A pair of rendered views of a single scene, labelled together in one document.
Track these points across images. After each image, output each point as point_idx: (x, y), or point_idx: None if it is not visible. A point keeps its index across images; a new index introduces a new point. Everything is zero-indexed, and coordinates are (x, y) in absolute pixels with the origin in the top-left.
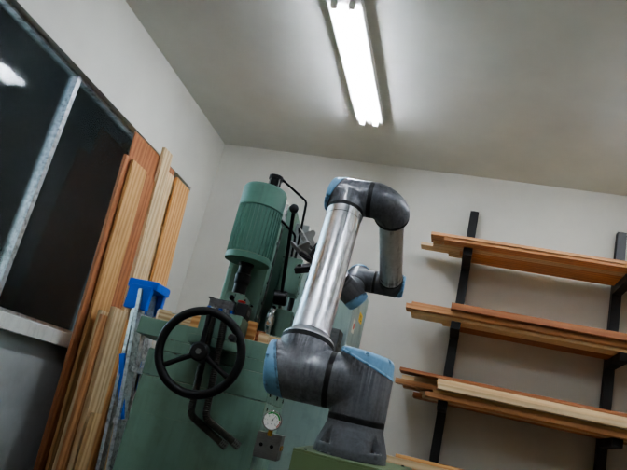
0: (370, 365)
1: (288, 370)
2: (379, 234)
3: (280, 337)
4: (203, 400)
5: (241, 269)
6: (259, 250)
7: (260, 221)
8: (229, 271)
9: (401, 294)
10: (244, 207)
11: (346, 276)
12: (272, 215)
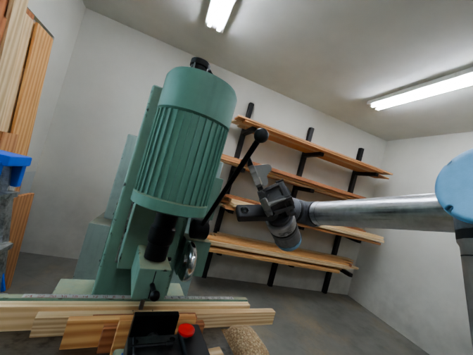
0: None
1: None
2: (412, 216)
3: (210, 299)
4: None
5: (162, 224)
6: (201, 199)
7: (206, 150)
8: (125, 191)
9: (319, 225)
10: (177, 117)
11: (295, 225)
12: (222, 139)
